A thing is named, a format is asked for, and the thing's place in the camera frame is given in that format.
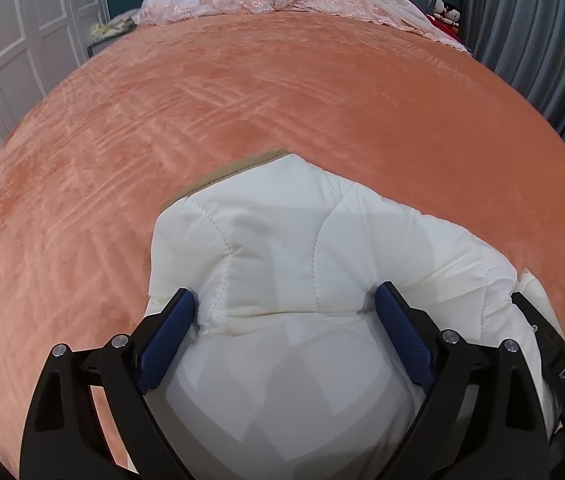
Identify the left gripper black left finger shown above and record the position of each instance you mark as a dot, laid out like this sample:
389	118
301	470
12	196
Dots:
63	438

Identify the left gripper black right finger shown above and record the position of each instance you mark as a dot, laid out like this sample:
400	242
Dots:
481	417

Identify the cream quilted jacket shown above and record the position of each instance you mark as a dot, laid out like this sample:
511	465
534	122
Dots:
288	373

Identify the orange plush bed blanket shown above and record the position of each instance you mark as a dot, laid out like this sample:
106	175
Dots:
87	171

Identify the red plush toy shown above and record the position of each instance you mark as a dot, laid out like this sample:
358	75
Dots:
444	17

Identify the bedside table with clutter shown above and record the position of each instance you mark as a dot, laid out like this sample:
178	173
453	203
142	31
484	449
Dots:
105	34

